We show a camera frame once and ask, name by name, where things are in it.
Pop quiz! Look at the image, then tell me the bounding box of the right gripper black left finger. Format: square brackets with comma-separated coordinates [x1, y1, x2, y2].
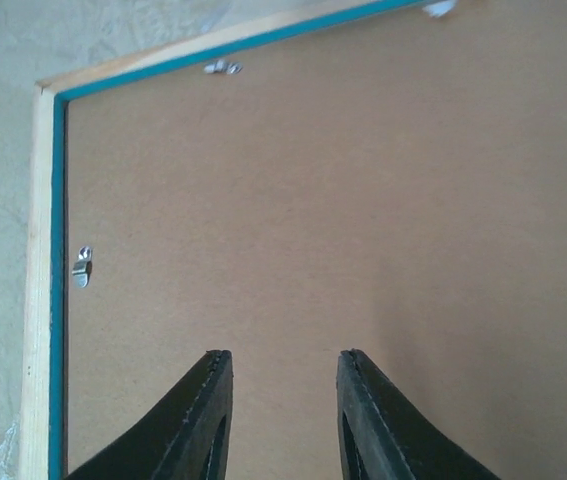
[68, 350, 233, 480]

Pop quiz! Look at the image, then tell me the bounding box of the small metal hanger clip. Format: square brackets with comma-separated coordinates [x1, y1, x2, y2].
[71, 245, 93, 288]

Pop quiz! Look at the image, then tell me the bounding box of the brown cardboard backing board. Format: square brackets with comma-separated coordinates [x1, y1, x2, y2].
[68, 1, 567, 479]

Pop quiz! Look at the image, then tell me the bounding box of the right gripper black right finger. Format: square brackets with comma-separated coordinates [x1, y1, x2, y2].
[336, 349, 496, 480]

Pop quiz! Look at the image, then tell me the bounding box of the wooden picture frame with glass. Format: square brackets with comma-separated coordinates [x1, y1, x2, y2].
[17, 1, 412, 479]

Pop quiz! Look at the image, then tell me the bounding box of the metal retaining clip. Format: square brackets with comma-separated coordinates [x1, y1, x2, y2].
[422, 0, 458, 19]
[203, 59, 243, 75]

